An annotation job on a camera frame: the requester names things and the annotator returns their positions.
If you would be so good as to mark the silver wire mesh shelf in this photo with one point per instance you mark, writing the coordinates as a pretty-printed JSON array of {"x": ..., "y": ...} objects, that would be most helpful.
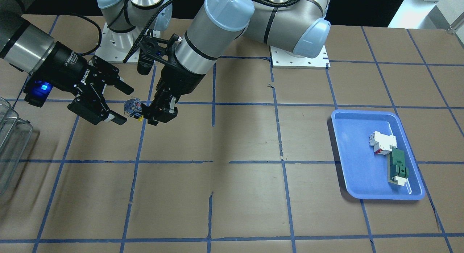
[{"x": 14, "y": 137}]

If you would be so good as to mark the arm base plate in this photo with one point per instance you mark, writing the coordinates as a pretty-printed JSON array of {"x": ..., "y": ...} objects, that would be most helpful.
[
  {"x": 115, "y": 46},
  {"x": 286, "y": 60}
]

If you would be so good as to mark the small blue button component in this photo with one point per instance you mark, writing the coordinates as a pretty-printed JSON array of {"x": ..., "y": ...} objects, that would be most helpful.
[{"x": 132, "y": 108}]

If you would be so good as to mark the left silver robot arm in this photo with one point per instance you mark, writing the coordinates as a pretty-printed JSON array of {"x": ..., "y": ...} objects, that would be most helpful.
[{"x": 296, "y": 26}]

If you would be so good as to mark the white switch component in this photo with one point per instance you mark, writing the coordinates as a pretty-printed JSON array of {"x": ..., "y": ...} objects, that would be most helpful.
[{"x": 382, "y": 143}]

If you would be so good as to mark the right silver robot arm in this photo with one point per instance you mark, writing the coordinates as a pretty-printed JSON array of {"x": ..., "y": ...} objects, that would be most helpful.
[{"x": 24, "y": 45}]

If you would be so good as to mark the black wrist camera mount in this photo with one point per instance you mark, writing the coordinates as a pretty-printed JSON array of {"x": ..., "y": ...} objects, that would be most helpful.
[{"x": 157, "y": 49}]

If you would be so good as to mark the blue plastic tray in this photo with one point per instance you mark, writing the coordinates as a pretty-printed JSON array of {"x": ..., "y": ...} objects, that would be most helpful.
[{"x": 366, "y": 173}]

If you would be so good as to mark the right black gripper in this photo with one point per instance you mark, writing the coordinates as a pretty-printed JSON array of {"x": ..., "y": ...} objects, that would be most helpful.
[{"x": 66, "y": 66}]

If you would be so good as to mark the green component block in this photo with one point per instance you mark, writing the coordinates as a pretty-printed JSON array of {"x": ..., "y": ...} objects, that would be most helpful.
[{"x": 398, "y": 172}]

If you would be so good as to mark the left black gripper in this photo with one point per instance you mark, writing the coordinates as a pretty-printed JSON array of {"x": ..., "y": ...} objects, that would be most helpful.
[{"x": 176, "y": 76}]

